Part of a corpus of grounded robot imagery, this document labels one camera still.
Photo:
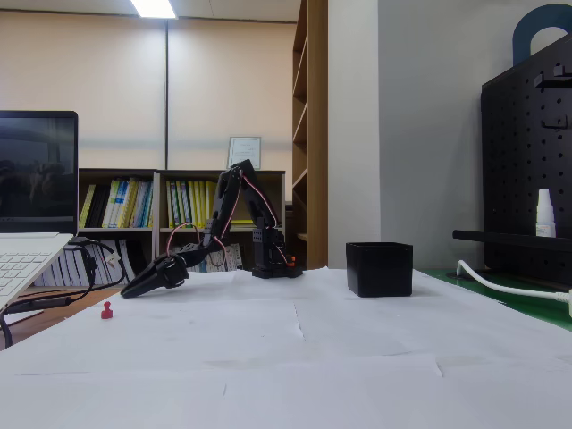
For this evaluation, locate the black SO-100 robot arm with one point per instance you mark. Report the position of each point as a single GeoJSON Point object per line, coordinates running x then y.
{"type": "Point", "coordinates": [225, 201]}

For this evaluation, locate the red plastic push pin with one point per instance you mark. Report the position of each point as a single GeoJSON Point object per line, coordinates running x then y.
{"type": "Point", "coordinates": [106, 312]}

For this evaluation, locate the black square cup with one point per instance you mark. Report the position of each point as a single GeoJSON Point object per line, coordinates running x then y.
{"type": "Point", "coordinates": [380, 272]}

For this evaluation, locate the low wooden bookshelf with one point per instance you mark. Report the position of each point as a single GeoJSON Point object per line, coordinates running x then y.
{"type": "Point", "coordinates": [117, 173]}
{"type": "Point", "coordinates": [196, 174]}

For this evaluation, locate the orange black table clamp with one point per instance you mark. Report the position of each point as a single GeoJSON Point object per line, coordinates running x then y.
{"type": "Point", "coordinates": [291, 260]}

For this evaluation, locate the framed white certificate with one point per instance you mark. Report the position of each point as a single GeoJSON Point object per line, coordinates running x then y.
{"type": "Point", "coordinates": [245, 154]}

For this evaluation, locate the white laptop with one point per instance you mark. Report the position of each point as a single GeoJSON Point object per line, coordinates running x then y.
{"type": "Point", "coordinates": [36, 179]}

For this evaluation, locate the tall wooden bookshelf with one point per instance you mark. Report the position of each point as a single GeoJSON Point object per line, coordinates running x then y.
{"type": "Point", "coordinates": [318, 134]}

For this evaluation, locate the rectangular ceiling light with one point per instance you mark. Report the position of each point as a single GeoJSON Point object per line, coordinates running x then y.
{"type": "Point", "coordinates": [154, 8]}

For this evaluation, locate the black pegboard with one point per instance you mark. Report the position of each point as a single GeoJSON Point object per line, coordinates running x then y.
{"type": "Point", "coordinates": [514, 156]}

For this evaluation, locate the small white bottle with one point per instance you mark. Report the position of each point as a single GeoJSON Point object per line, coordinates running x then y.
{"type": "Point", "coordinates": [545, 214]}

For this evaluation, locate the dark blue arch panel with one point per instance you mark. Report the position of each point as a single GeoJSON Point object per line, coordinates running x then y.
{"type": "Point", "coordinates": [520, 40]}

